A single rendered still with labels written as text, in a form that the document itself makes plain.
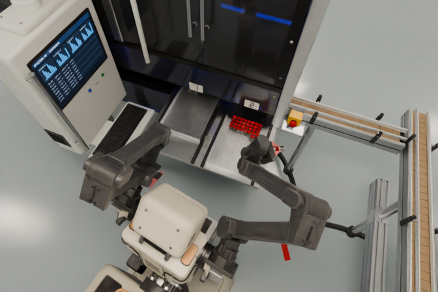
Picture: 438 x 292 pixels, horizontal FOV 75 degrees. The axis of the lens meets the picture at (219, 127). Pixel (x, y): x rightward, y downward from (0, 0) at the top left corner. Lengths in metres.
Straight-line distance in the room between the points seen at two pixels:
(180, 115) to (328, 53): 2.35
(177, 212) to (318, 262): 1.66
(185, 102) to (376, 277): 1.48
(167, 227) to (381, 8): 4.23
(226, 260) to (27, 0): 1.21
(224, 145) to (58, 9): 1.01
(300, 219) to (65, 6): 1.23
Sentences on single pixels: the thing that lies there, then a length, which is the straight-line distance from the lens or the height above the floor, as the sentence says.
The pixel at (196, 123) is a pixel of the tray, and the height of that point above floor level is 0.88.
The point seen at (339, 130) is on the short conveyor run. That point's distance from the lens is 1.83.
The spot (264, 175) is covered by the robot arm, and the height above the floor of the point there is 1.43.
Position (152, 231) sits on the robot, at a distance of 1.02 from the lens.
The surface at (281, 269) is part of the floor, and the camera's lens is 2.38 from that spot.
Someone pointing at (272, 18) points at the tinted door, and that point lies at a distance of 1.25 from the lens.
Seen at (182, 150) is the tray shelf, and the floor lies 0.88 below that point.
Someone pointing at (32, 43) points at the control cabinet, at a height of 1.53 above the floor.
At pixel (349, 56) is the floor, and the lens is 3.75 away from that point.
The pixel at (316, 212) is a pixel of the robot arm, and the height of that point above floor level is 1.60.
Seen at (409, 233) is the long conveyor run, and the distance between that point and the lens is 1.69.
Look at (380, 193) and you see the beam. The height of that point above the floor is 0.54.
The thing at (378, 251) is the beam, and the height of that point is 0.55.
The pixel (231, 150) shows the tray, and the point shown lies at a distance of 1.62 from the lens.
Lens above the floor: 2.30
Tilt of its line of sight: 57 degrees down
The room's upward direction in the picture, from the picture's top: 3 degrees clockwise
